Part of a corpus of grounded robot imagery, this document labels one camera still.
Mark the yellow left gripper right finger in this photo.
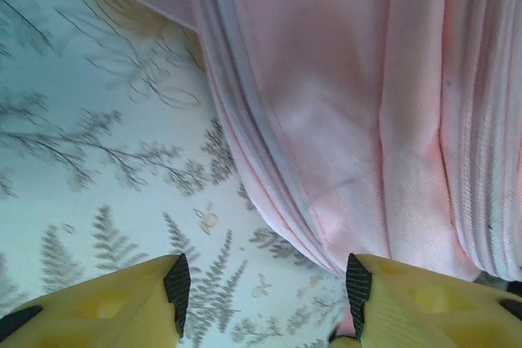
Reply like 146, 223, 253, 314
345, 253, 522, 348

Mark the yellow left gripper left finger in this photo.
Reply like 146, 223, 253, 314
0, 253, 192, 348

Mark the pink student backpack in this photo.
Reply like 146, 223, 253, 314
69, 0, 522, 348

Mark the floral tablecloth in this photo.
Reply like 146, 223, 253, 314
0, 0, 356, 348

